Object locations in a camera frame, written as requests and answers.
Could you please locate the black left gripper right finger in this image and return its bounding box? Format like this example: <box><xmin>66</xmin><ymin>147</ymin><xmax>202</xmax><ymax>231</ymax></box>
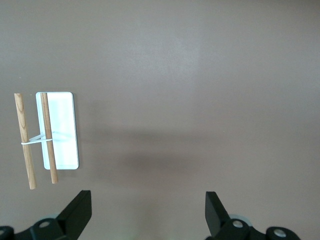
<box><xmin>205</xmin><ymin>191</ymin><xmax>301</xmax><ymax>240</ymax></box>

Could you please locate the white rack with wooden bars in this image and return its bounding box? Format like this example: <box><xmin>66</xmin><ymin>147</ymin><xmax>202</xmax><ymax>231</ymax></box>
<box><xmin>13</xmin><ymin>91</ymin><xmax>81</xmax><ymax>191</ymax></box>

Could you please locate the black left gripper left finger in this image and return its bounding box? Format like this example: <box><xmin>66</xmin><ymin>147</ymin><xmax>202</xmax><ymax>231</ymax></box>
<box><xmin>0</xmin><ymin>189</ymin><xmax>93</xmax><ymax>240</ymax></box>

